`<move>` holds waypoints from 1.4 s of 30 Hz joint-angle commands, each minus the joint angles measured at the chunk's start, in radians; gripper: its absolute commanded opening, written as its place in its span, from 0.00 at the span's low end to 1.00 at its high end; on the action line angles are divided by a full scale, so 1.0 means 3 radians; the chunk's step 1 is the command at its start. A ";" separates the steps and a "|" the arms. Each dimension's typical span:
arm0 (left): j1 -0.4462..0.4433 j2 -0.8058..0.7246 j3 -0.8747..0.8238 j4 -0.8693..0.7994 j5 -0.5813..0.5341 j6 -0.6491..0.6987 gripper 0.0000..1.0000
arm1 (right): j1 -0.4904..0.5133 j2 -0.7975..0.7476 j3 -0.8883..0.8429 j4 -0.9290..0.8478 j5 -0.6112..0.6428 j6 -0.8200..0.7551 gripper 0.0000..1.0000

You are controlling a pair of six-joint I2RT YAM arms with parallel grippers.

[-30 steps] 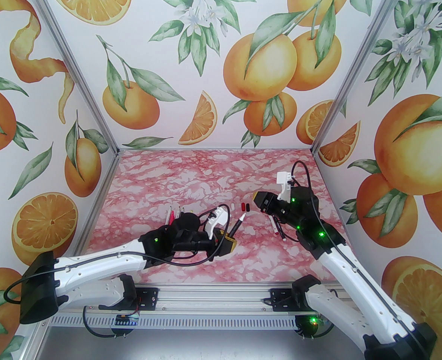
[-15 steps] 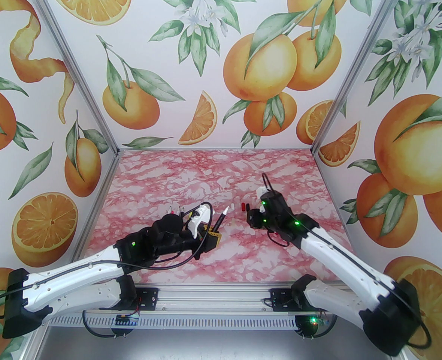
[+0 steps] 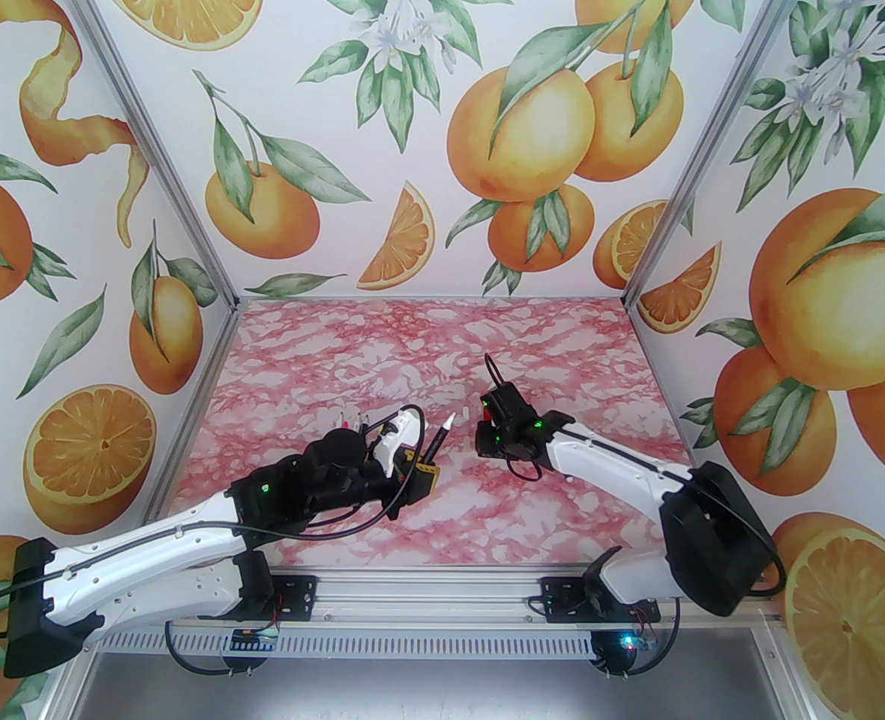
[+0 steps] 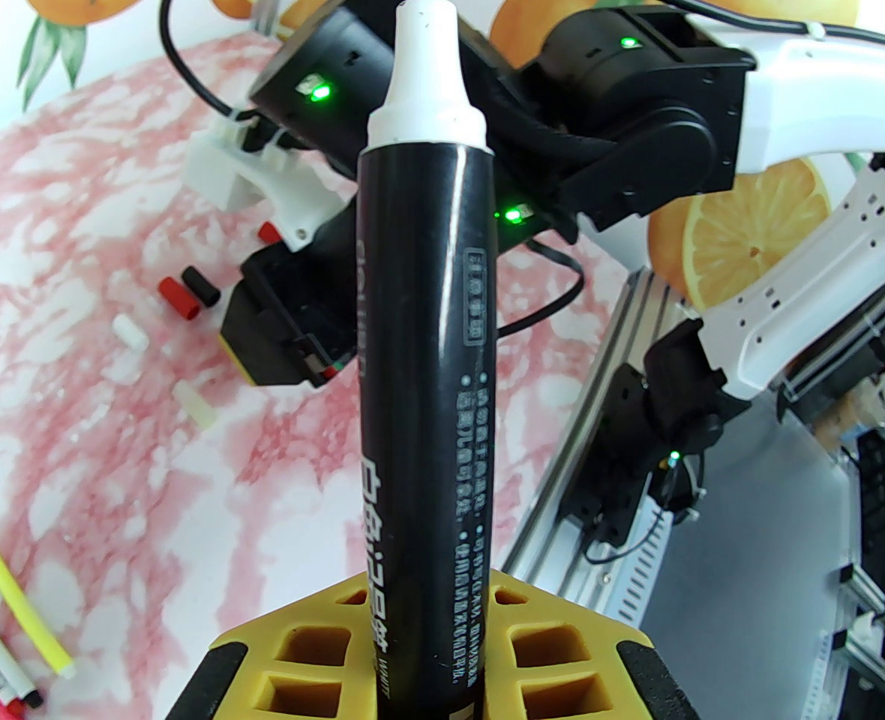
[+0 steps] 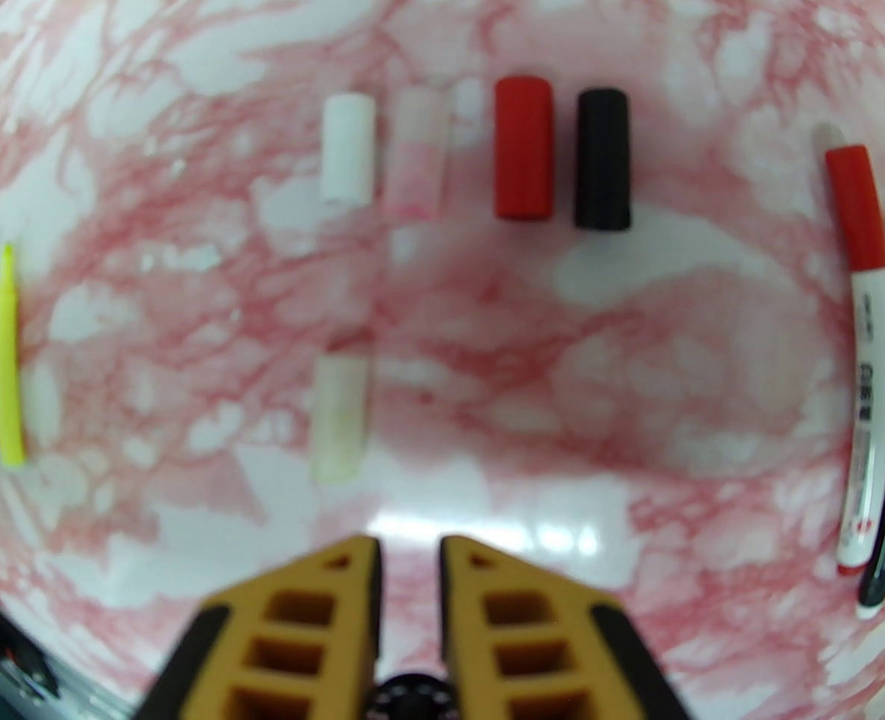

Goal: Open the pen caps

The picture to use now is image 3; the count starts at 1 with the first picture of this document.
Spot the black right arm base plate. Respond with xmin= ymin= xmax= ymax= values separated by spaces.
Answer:
xmin=538 ymin=574 xmax=665 ymax=623

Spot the black base cable loop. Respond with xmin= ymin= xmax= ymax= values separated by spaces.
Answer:
xmin=591 ymin=623 xmax=672 ymax=680
xmin=165 ymin=586 xmax=282 ymax=679

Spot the aluminium frame post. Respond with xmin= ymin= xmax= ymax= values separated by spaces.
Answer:
xmin=621 ymin=0 xmax=848 ymax=313
xmin=58 ymin=0 xmax=242 ymax=313

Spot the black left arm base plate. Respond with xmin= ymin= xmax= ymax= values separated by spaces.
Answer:
xmin=197 ymin=573 xmax=318 ymax=622

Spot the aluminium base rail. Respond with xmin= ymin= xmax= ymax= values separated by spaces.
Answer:
xmin=75 ymin=563 xmax=788 ymax=658

